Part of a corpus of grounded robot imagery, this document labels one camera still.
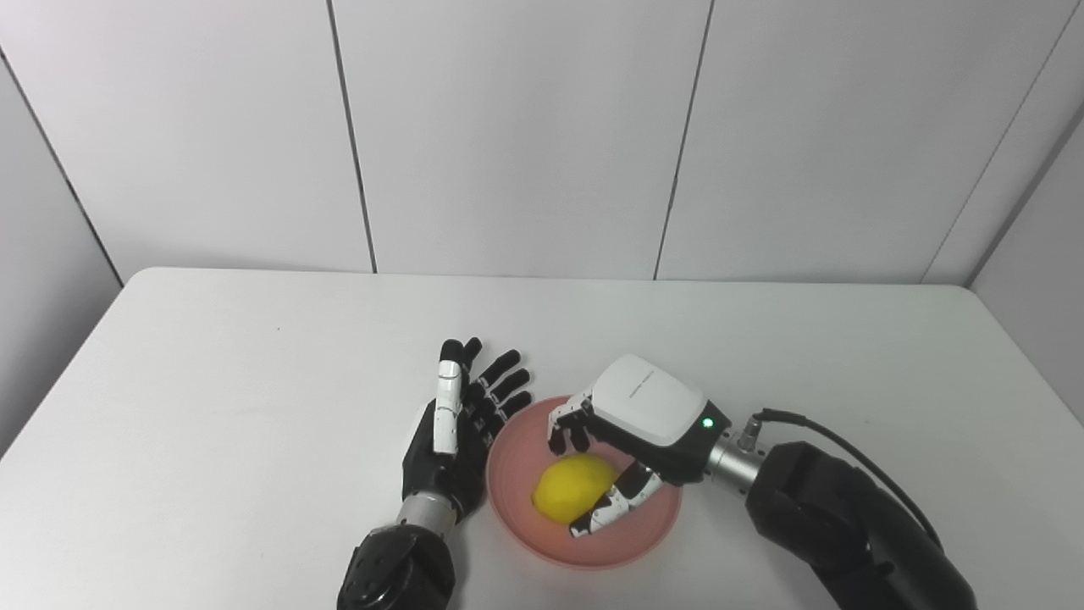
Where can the pink round plate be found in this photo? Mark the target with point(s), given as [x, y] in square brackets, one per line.
[517, 466]

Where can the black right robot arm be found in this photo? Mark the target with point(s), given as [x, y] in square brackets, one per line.
[838, 517]

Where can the yellow lemon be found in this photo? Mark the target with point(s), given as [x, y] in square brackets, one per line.
[567, 487]

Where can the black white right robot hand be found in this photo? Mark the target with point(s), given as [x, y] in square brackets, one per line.
[648, 402]

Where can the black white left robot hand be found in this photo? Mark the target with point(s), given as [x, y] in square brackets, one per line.
[440, 474]

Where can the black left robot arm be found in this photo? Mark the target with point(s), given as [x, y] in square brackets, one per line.
[394, 568]

